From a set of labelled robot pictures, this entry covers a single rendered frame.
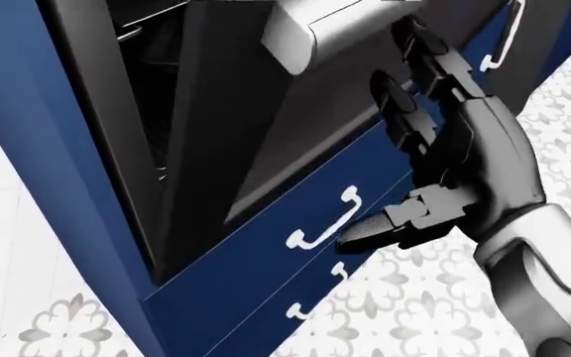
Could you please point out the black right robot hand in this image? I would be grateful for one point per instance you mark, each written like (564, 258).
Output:
(484, 148)

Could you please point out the dark grey oven door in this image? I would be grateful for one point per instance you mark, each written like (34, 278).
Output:
(315, 130)

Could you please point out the blue cabinet door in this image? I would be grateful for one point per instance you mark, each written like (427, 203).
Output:
(489, 22)

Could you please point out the blue drawer front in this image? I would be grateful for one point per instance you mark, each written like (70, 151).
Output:
(246, 282)
(265, 331)

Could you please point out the blue kitchen cabinet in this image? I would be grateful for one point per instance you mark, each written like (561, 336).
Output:
(28, 111)

